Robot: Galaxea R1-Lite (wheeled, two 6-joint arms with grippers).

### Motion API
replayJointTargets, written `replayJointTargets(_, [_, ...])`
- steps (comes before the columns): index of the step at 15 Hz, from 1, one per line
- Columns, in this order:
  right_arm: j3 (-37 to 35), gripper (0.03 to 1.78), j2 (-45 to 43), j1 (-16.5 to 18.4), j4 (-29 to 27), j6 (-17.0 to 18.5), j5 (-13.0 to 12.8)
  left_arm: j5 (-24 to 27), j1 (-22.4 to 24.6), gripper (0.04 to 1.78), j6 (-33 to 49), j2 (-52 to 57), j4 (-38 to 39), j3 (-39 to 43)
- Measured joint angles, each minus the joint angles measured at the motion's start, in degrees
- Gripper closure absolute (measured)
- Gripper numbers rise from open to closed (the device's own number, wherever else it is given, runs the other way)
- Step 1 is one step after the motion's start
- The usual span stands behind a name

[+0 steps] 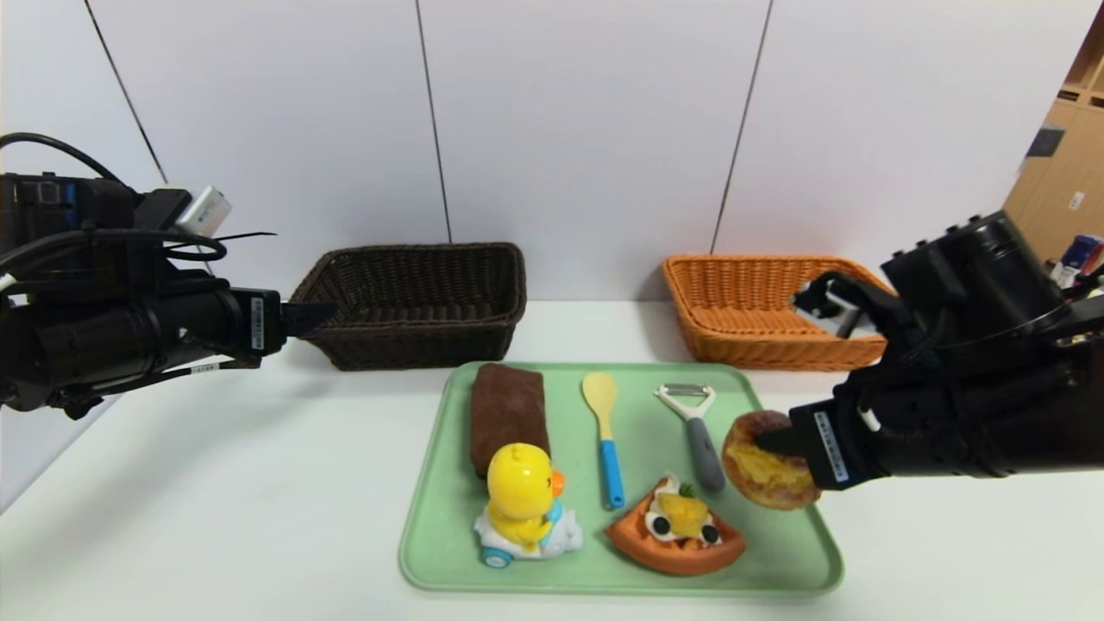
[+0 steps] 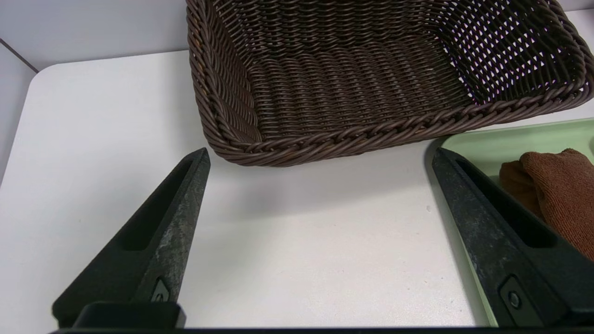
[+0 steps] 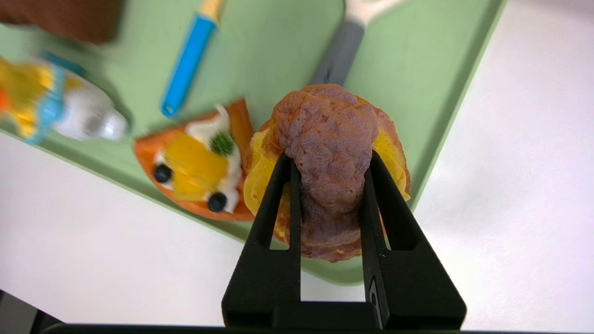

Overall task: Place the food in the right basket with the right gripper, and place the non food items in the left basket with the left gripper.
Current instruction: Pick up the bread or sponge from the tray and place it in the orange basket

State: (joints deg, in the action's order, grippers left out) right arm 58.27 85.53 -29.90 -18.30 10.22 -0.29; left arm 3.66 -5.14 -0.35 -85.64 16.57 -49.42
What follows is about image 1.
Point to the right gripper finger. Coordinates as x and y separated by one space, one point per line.
783 442

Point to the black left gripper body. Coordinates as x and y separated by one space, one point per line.
261 323

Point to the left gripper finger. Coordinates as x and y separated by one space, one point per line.
297 317

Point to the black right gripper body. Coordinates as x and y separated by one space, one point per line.
829 447

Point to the toy cream puff bun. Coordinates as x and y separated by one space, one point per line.
768 485

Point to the toy waffle slice with cream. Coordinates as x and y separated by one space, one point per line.
673 559

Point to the brown towel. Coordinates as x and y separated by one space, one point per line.
507 405

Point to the yellow duck toy car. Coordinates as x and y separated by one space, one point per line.
517 483

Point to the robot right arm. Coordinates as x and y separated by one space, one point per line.
992 285

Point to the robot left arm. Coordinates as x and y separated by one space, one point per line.
103 336

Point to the orange wicker basket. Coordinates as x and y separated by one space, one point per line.
750 349

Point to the dark brown wicker basket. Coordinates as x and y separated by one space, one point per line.
414 345

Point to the light green plastic tray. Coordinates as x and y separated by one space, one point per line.
647 448

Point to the light wooden cabinet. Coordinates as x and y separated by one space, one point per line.
1065 164

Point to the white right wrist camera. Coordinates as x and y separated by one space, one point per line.
832 306

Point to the dark grey wall box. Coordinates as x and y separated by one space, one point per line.
1044 142

